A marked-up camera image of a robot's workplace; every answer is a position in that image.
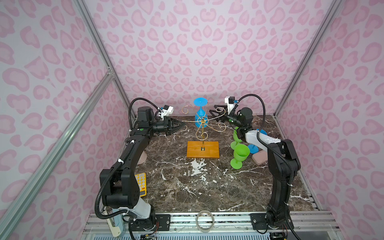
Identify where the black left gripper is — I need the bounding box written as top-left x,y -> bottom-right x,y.
150,118 -> 186,138

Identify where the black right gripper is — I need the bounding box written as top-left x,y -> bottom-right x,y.
210,105 -> 245,129

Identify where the blue wine glass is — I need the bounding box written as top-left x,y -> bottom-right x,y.
194,98 -> 208,128
246,129 -> 268,154

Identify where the green wine glass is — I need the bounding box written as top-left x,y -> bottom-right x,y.
230,127 -> 243,150
231,144 -> 250,170

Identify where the gold wire rack wooden base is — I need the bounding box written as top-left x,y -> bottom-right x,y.
183,104 -> 227,159

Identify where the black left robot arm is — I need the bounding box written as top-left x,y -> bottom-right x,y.
95,107 -> 185,230

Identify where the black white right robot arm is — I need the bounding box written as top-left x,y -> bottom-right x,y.
209,104 -> 301,231

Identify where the pink pen holder cup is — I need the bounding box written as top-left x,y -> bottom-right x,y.
138,151 -> 147,165

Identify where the pink pencil case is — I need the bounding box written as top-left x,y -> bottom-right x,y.
252,150 -> 268,165

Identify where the yellow calculator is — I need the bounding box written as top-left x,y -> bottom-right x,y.
135,173 -> 147,197

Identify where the clear tape roll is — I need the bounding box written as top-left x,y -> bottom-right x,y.
195,210 -> 215,233

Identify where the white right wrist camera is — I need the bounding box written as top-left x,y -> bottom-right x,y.
225,96 -> 238,115

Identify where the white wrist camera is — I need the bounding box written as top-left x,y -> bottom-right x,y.
159,105 -> 174,120
225,96 -> 238,115

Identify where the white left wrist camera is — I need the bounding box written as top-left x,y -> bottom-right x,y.
159,105 -> 174,120

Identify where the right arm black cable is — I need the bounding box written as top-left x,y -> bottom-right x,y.
235,93 -> 301,240

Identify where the aluminium front rail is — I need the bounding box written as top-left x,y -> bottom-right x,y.
78,211 -> 346,240

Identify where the aluminium frame strut left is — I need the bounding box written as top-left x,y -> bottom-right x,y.
1,73 -> 115,240

